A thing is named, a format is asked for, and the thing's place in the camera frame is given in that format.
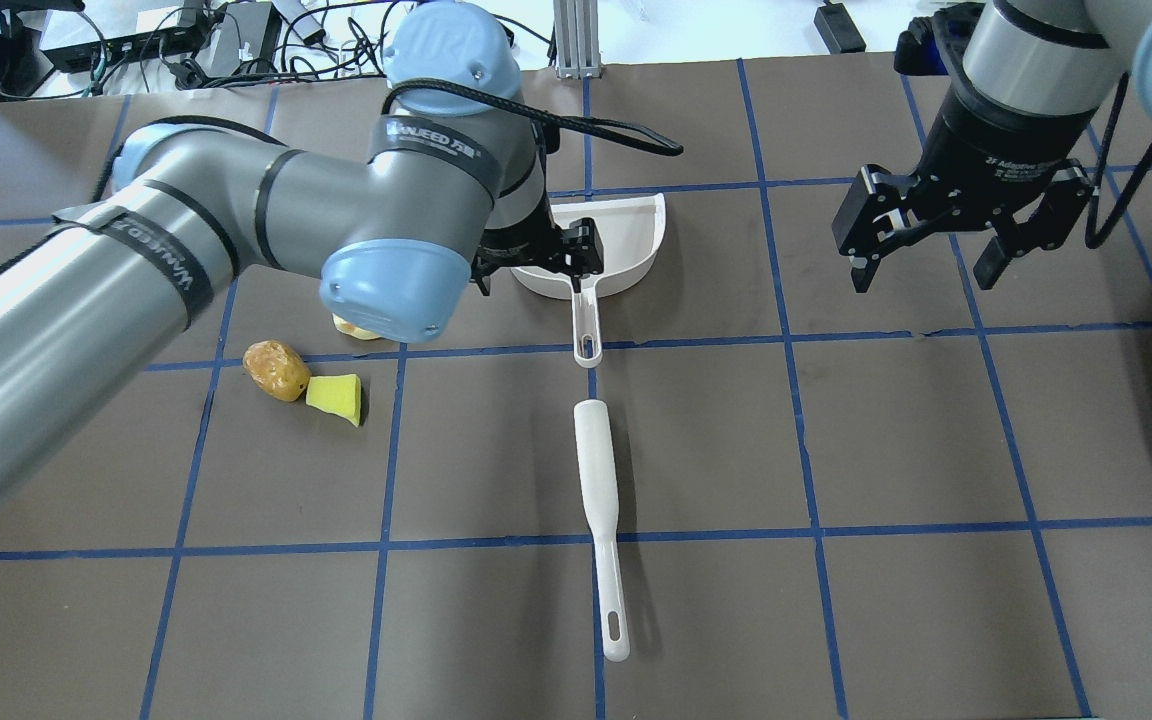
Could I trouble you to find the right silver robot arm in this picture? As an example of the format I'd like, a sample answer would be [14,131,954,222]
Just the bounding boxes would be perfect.
[832,1,1152,293]

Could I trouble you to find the aluminium frame post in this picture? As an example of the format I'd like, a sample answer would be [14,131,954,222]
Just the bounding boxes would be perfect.
[553,0,602,79]

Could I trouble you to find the black power adapter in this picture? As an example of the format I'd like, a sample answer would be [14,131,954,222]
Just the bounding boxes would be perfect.
[813,1,867,55]

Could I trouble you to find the brown potato toy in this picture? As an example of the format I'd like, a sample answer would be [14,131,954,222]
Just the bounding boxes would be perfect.
[242,340,312,402]

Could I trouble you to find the croissant toy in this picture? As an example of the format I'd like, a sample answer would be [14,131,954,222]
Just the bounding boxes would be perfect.
[332,314,382,341]

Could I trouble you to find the yellow sponge wedge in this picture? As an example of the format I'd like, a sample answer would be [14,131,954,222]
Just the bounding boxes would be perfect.
[305,374,364,427]

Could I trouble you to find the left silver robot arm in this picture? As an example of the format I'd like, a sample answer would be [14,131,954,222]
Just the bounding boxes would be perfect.
[0,1,550,503]

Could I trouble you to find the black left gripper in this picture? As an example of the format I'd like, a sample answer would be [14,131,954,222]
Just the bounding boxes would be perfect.
[471,184,604,297]

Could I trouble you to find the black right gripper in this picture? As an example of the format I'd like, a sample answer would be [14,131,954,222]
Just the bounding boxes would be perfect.
[831,90,1091,293]

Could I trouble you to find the beige hand brush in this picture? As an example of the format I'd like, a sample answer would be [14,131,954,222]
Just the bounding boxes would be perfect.
[573,397,631,662]

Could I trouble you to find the beige plastic dustpan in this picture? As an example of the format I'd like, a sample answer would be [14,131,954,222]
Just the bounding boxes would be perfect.
[509,194,667,369]

